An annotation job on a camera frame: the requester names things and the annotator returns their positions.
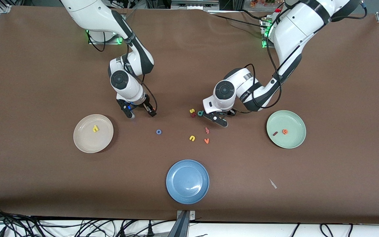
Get brown table cover sheet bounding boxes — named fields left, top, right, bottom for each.
left=0, top=7, right=379, bottom=225

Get green round plate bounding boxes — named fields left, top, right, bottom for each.
left=266, top=110, right=307, bottom=149

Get beige round plate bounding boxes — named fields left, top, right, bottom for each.
left=73, top=114, right=114, bottom=154

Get blue round plate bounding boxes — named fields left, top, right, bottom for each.
left=166, top=159, right=210, bottom=205

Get grey metal box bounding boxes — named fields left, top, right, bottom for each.
left=171, top=0, right=219, bottom=10

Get orange artificial flowers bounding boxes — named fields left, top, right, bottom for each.
left=250, top=0, right=284, bottom=8

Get black table cable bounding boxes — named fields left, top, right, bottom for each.
left=209, top=13, right=267, bottom=30
left=239, top=9, right=264, bottom=20

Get grey metal clamp bracket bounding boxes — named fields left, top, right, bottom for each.
left=176, top=210, right=196, bottom=220

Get dark camera stand pole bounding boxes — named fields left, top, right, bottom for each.
left=168, top=211, right=190, bottom=237

